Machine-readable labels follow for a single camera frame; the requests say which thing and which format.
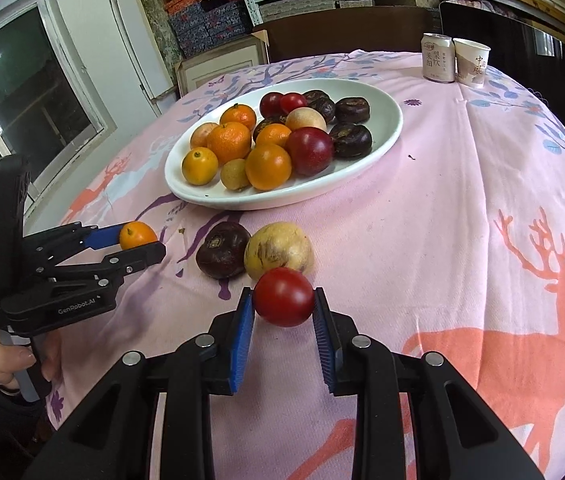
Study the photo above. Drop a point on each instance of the small yellow-green citrus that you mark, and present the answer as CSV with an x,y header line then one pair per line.
x,y
235,175

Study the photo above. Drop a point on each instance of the large dark red fruit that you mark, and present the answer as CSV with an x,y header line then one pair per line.
x,y
310,151

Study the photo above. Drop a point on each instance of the smooth orange citrus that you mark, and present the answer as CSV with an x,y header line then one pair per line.
x,y
268,166
272,135

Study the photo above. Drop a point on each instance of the small dark red tomato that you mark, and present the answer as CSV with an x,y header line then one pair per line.
x,y
270,104

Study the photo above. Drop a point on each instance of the white paper cup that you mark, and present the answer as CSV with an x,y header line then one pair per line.
x,y
472,62

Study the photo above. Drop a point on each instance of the small orange kumquat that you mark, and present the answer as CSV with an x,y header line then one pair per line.
x,y
137,235

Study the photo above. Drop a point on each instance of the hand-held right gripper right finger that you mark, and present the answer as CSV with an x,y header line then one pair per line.
x,y
323,345

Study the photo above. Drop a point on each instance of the large mandarin orange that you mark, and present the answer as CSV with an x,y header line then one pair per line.
x,y
229,142

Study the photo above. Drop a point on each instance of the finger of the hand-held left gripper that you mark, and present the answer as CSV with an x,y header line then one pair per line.
x,y
105,236
137,257

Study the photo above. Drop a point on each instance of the pale yellow round fruit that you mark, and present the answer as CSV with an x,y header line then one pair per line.
x,y
305,119

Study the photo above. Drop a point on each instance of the white leaning board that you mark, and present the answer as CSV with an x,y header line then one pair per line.
x,y
137,45

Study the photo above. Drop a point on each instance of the grey marble slab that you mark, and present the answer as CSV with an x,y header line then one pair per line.
x,y
157,25

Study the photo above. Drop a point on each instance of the person's left hand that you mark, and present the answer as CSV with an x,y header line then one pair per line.
x,y
7,360

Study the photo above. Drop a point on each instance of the yellow passion fruit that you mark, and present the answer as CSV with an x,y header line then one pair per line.
x,y
277,250

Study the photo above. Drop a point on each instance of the dark brown wooden board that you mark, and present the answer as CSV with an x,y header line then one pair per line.
x,y
337,30

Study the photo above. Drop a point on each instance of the mandarin orange with stem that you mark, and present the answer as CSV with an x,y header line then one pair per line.
x,y
238,116

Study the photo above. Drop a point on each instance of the small red cherry tomato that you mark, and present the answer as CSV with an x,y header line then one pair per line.
x,y
293,102

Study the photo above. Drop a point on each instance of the beverage can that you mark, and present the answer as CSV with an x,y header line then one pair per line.
x,y
437,57

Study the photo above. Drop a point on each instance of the white oval plate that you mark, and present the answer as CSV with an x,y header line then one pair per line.
x,y
377,105

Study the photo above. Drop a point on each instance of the dark water chestnut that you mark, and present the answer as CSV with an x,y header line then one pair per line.
x,y
321,105
351,140
267,124
352,109

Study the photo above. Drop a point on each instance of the dark sliding window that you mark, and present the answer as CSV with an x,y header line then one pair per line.
x,y
37,85

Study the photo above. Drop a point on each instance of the large dark purple fruit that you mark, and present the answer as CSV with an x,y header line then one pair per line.
x,y
222,250

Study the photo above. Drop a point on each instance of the pink deer-print tablecloth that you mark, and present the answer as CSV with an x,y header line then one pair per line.
x,y
437,210

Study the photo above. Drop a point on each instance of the stack of blue floral boxes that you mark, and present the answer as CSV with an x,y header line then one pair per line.
x,y
212,25

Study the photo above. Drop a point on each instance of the pale orange-pink fruit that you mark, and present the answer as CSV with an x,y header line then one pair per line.
x,y
202,135

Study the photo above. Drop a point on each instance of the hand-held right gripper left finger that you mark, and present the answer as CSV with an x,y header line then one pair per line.
x,y
242,345

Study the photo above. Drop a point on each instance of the yellow-orange kumquat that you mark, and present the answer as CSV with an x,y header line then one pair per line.
x,y
199,166

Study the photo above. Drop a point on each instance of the wooden picture frame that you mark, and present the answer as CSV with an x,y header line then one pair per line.
x,y
222,62

